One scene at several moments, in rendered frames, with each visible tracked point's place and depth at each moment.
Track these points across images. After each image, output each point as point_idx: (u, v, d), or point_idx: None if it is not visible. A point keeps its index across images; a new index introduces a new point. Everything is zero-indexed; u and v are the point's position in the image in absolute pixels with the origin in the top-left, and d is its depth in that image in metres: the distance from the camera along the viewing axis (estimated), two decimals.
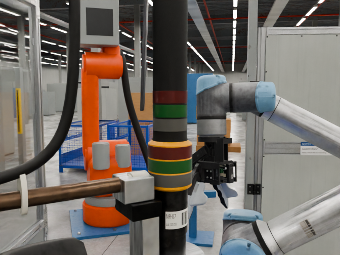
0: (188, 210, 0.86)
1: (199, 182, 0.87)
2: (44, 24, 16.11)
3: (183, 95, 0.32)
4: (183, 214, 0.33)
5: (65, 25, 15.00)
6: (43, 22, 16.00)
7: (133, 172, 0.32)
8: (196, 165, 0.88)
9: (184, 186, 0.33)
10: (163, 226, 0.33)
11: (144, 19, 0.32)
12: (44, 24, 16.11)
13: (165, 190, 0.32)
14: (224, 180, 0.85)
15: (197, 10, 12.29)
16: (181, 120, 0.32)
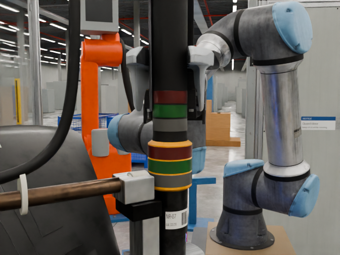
0: (186, 47, 0.31)
1: None
2: (43, 20, 16.08)
3: (183, 95, 0.32)
4: (183, 214, 0.33)
5: None
6: (43, 19, 15.98)
7: (133, 172, 0.32)
8: None
9: (184, 186, 0.33)
10: (163, 226, 0.33)
11: (150, 19, 0.32)
12: (44, 20, 16.08)
13: (165, 190, 0.32)
14: None
15: (197, 5, 12.27)
16: (181, 120, 0.32)
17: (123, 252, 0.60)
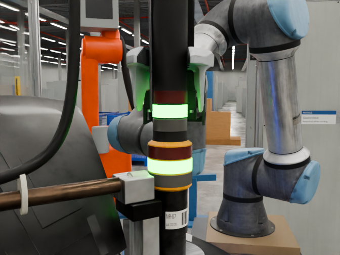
0: (186, 48, 0.31)
1: None
2: (43, 19, 16.08)
3: (183, 95, 0.32)
4: (183, 214, 0.33)
5: (65, 20, 14.98)
6: (43, 18, 15.98)
7: (133, 172, 0.32)
8: None
9: (184, 186, 0.33)
10: (163, 226, 0.33)
11: (150, 19, 0.32)
12: (44, 19, 16.08)
13: (165, 190, 0.32)
14: None
15: (197, 4, 12.27)
16: (181, 120, 0.32)
17: (122, 219, 0.60)
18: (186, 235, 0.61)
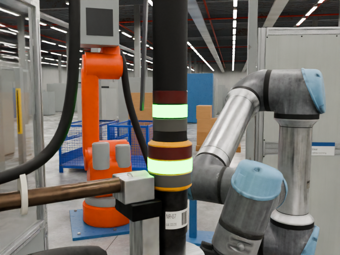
0: None
1: None
2: (44, 24, 16.10)
3: (183, 95, 0.32)
4: (183, 214, 0.33)
5: (65, 25, 15.00)
6: (43, 22, 16.00)
7: (133, 172, 0.32)
8: None
9: (184, 186, 0.33)
10: (163, 226, 0.33)
11: (144, 19, 0.32)
12: (44, 24, 16.10)
13: (165, 190, 0.32)
14: None
15: (197, 10, 12.29)
16: (181, 120, 0.32)
17: None
18: None
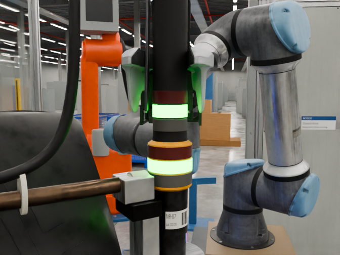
0: (189, 48, 0.31)
1: None
2: (44, 20, 16.09)
3: (183, 95, 0.32)
4: (183, 214, 0.33)
5: None
6: (43, 18, 15.98)
7: (133, 172, 0.32)
8: None
9: (184, 186, 0.33)
10: (163, 226, 0.33)
11: (147, 19, 0.32)
12: (44, 20, 16.09)
13: (165, 190, 0.32)
14: None
15: (197, 5, 12.27)
16: (181, 120, 0.32)
17: None
18: None
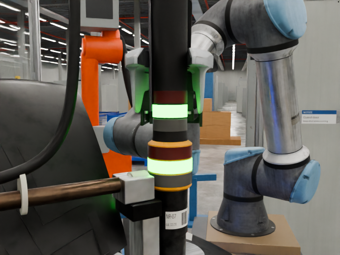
0: (187, 49, 0.31)
1: None
2: (44, 19, 16.09)
3: (183, 95, 0.32)
4: (183, 214, 0.33)
5: (65, 20, 14.98)
6: None
7: (133, 172, 0.32)
8: None
9: (184, 186, 0.33)
10: (163, 226, 0.33)
11: (150, 19, 0.32)
12: (44, 19, 16.08)
13: (165, 190, 0.32)
14: None
15: (197, 4, 12.27)
16: (181, 120, 0.32)
17: None
18: None
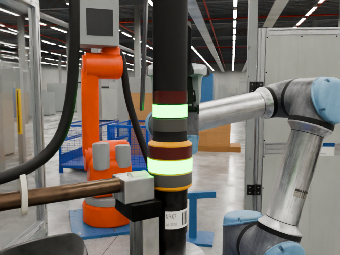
0: (190, 64, 0.49)
1: None
2: (44, 24, 16.10)
3: (183, 95, 0.32)
4: (183, 214, 0.33)
5: (65, 25, 15.00)
6: (43, 22, 16.00)
7: (133, 172, 0.32)
8: None
9: (184, 186, 0.33)
10: (163, 226, 0.33)
11: (144, 19, 0.32)
12: (44, 24, 16.10)
13: (165, 190, 0.32)
14: None
15: (197, 10, 12.29)
16: (181, 120, 0.32)
17: None
18: None
